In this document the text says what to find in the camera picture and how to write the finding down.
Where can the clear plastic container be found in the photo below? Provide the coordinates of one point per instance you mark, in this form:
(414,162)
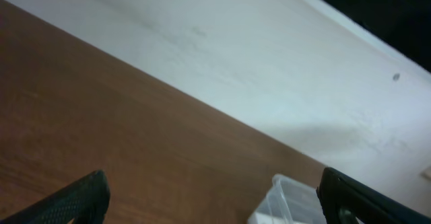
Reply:
(288,201)

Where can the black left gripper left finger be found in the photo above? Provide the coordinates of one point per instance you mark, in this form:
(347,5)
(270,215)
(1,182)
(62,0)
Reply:
(84,201)

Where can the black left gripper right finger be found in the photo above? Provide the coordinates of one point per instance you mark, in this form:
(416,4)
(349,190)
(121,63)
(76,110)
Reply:
(345,200)

